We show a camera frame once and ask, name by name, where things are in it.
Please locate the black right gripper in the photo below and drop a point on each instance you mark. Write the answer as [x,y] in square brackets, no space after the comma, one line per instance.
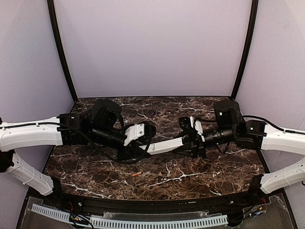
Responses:
[197,145]

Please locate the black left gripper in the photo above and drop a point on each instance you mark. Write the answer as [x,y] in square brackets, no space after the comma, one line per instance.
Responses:
[137,148]

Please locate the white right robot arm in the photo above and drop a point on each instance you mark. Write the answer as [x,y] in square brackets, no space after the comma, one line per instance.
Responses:
[256,134]

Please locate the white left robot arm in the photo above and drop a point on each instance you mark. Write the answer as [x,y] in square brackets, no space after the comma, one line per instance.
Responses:
[101,125]

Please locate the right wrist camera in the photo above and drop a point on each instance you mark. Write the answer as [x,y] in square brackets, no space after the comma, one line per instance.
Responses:
[191,128]

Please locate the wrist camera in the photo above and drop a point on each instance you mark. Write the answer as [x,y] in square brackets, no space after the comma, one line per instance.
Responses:
[141,131]
[191,128]

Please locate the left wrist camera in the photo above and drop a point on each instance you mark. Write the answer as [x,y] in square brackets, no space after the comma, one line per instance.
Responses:
[141,131]

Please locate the black front table rail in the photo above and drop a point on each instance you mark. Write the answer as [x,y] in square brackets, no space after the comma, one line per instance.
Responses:
[221,204]

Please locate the grey slotted cable duct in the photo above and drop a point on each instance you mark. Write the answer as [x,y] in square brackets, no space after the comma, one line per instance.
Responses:
[112,220]

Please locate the right black frame post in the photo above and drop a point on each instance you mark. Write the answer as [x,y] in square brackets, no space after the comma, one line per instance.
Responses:
[246,49]

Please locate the black frame post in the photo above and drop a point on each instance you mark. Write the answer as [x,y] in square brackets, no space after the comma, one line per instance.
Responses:
[60,49]
[246,49]

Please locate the left black frame post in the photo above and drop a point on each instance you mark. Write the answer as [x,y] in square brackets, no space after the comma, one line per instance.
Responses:
[60,49]

